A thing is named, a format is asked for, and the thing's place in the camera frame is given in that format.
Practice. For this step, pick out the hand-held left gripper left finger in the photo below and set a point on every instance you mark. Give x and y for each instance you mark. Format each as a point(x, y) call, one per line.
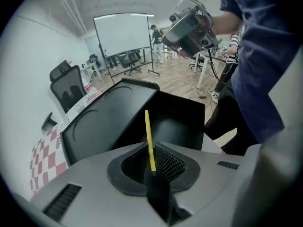
point(116, 174)

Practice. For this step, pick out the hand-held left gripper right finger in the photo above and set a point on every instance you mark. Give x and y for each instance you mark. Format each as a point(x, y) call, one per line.
point(187, 176)

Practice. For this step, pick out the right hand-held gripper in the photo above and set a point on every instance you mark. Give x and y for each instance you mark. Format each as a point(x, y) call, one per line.
point(176, 33)

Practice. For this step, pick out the yellow pencil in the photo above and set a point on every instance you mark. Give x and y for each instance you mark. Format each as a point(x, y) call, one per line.
point(149, 138)

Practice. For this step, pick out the black plastic tray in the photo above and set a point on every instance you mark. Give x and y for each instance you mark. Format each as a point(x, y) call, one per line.
point(113, 117)

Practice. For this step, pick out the person's right forearm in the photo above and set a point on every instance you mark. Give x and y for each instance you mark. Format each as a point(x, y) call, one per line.
point(226, 22)

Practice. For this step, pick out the person's right hand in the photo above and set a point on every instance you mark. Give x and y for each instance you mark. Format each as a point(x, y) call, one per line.
point(202, 22)

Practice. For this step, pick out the white desk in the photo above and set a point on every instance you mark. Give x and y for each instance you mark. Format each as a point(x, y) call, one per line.
point(91, 70)
point(206, 63)

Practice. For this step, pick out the white power strip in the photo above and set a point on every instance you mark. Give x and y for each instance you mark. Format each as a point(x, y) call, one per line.
point(214, 94)

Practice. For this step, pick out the person's black trousers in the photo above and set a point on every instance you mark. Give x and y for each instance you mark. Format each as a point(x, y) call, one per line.
point(232, 119)

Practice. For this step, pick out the pink checkered tablecloth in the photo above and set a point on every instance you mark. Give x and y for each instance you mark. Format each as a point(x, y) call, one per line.
point(45, 157)

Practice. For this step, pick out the person in blue shirt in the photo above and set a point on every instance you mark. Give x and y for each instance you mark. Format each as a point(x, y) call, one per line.
point(260, 55)

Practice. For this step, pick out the black mesh office chair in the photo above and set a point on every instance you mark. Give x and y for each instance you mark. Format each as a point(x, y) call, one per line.
point(68, 86)

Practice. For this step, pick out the rolling whiteboard with black frame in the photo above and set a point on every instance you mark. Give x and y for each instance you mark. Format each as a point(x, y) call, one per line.
point(123, 32)

